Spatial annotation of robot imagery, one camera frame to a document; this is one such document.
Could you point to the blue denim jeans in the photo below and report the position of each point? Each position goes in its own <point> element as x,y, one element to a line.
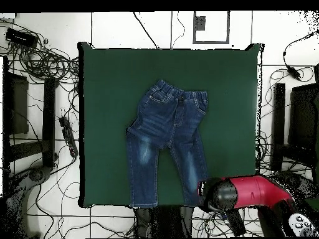
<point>164,124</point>

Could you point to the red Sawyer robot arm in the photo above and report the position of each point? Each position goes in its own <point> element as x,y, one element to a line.
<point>256,191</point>

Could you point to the black power strip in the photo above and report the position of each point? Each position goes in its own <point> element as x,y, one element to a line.
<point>68,135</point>

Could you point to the black metal stand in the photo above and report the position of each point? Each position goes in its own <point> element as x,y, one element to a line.
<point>49,112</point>
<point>279,104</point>

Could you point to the grey square frame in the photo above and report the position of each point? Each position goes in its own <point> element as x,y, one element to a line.
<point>211,41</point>

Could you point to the small dark square box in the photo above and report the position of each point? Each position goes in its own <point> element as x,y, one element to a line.
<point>200,23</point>

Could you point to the grey stand base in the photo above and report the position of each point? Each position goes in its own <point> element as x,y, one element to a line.
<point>299,181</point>
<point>37,174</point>

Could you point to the dark green tablecloth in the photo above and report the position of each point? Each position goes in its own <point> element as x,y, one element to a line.
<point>99,99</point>

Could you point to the black electronics box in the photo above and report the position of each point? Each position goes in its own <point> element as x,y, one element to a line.
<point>21,37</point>

